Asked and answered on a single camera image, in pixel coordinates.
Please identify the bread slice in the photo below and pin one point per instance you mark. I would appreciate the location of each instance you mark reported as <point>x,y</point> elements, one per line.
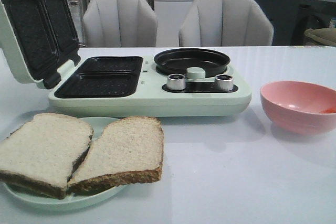
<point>43,153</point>
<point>129,151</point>

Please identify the pink bowl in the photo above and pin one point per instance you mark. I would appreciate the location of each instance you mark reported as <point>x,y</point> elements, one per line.
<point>296,106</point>

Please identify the green breakfast maker lid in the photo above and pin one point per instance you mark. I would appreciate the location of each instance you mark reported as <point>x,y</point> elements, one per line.
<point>37,38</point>

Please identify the orange shrimp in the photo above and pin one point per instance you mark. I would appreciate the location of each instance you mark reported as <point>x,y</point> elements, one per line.
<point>329,110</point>

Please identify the green breakfast maker base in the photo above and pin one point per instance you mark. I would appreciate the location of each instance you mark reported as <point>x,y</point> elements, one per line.
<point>121,86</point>

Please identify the left silver control knob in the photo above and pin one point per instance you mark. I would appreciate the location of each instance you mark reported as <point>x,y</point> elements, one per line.
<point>176,82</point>

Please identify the silver control knob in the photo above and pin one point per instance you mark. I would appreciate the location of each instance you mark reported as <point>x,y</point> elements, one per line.
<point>176,82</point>
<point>224,82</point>

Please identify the black round frying pan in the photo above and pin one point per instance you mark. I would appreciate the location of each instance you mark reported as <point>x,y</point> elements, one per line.
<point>178,60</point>

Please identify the right silver control knob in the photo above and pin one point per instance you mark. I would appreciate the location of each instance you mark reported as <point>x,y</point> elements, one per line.
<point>224,82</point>

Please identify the right grey chair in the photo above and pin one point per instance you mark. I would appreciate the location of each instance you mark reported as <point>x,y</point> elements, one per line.
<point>220,23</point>

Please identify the grey chair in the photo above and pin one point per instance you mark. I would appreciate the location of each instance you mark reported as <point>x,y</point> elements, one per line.
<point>120,23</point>
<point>220,23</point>

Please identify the left grey chair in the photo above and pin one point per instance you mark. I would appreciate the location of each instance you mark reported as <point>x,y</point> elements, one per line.
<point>120,23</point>

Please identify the white cabinet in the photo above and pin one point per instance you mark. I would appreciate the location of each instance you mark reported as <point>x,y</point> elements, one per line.
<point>170,15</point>

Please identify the light green plate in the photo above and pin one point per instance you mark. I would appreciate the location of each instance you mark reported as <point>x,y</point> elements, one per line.
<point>72,199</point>

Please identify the dark grey counter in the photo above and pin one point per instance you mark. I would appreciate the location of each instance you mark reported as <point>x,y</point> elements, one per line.
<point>290,18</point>

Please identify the beige sofa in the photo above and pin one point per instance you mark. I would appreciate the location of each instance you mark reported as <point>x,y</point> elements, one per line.
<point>323,36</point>

